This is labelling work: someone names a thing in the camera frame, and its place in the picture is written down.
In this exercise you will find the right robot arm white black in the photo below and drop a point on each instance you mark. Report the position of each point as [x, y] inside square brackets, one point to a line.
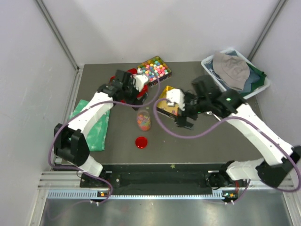
[278, 156]

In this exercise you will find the metal scoop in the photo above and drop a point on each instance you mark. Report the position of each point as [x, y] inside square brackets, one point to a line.
[212, 114]

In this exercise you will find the red jar lid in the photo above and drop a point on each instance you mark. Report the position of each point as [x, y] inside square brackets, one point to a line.
[141, 142]

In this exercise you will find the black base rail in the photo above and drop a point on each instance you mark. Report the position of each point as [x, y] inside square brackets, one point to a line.
[161, 179]

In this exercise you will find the beige bucket hat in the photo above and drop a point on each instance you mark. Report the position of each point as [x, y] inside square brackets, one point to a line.
[233, 70]

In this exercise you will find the tin with colourful cube candies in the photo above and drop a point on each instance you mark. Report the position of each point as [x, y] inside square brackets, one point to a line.
[155, 69]

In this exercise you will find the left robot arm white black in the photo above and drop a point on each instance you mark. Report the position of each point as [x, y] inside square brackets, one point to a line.
[71, 140]

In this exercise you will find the blue-grey garment in basket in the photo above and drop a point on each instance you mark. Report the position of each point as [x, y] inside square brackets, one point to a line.
[253, 77]

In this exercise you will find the green white cloth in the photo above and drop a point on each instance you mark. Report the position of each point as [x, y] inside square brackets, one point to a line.
[97, 135]

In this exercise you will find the red tin with lollipops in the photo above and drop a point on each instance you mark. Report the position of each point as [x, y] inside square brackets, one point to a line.
[122, 80]

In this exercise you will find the golden tin with star candies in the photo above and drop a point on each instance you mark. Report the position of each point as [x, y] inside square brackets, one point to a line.
[163, 108]

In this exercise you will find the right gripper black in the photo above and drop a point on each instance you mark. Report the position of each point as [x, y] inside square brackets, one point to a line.
[181, 121]

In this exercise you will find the clear plastic jar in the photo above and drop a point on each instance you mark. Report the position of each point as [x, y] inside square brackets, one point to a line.
[143, 120]

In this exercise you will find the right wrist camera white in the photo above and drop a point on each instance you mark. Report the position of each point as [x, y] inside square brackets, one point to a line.
[175, 96]

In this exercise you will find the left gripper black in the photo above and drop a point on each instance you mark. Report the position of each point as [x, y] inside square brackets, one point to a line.
[134, 101]

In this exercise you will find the white plastic basket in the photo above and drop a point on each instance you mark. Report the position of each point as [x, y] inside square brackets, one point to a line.
[207, 64]

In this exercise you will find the green garment in basket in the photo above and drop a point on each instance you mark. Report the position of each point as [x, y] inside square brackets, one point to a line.
[257, 84]

